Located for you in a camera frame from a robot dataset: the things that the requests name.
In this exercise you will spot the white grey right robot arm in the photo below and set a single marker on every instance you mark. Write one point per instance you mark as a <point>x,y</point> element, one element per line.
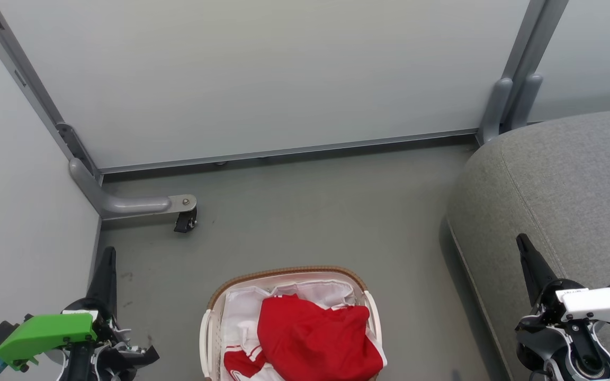
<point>591,368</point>

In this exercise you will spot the red garment wide white band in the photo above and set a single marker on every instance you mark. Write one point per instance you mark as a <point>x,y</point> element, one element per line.
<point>315,338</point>

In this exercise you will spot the white fabric basket liner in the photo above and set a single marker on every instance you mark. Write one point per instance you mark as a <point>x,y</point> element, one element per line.
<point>244,312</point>

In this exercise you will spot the white laundry basket brown rim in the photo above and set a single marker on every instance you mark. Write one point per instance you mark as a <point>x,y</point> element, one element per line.
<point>209,338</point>

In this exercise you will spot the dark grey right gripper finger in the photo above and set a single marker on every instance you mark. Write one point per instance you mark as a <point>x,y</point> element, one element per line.
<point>535,270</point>

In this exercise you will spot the grey partition double post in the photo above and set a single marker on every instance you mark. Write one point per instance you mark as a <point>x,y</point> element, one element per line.
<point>522,69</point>

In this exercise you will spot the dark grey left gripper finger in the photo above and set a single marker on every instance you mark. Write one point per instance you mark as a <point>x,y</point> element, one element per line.
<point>105,280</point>

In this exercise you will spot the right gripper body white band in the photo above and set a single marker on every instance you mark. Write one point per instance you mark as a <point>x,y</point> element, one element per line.
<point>601,307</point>

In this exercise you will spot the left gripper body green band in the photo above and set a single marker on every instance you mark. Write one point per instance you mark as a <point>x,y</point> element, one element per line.
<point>45,333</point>

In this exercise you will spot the grey fabric sofa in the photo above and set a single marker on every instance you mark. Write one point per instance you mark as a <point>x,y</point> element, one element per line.
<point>575,201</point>

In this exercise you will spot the grey partition foot bar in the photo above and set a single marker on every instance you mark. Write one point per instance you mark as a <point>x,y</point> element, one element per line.
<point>125,205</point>

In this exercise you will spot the black caster wheel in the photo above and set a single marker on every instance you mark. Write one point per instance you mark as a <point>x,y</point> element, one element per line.
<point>185,221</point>

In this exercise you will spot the grey partition post with bracket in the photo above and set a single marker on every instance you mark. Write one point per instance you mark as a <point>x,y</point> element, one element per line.
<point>14,69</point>

